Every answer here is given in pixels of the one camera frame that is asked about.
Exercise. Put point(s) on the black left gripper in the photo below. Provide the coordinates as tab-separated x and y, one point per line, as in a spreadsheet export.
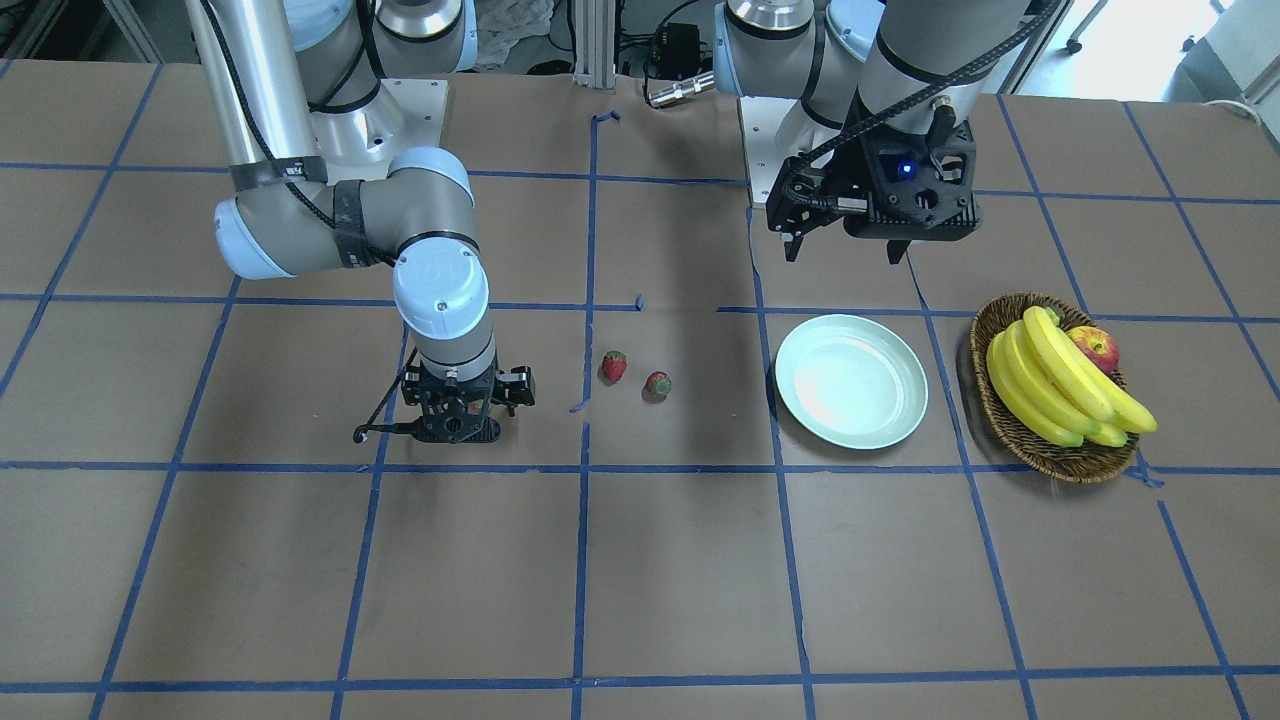
848	172

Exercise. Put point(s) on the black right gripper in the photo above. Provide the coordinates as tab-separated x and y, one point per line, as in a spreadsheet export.
515	389

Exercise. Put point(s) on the red strawberry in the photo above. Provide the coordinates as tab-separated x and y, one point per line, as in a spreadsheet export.
658	386
614	366

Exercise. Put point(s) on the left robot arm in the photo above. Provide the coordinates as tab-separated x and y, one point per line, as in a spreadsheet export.
918	66

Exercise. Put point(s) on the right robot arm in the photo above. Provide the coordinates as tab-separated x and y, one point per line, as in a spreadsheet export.
331	112

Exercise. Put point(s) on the pale green plate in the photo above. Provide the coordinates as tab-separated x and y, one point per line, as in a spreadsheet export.
851	382

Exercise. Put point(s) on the yellow banana bunch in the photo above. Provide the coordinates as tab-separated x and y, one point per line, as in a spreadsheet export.
1055	392

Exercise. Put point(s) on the red yellow apple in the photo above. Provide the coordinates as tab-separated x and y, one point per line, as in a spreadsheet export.
1098	346

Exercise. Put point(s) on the brown wicker basket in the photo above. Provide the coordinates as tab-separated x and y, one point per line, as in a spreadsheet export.
1087	464

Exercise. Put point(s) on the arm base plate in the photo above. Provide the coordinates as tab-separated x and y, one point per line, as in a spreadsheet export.
360	143
774	129

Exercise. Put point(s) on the aluminium frame post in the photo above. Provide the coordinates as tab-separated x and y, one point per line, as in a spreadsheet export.
595	26

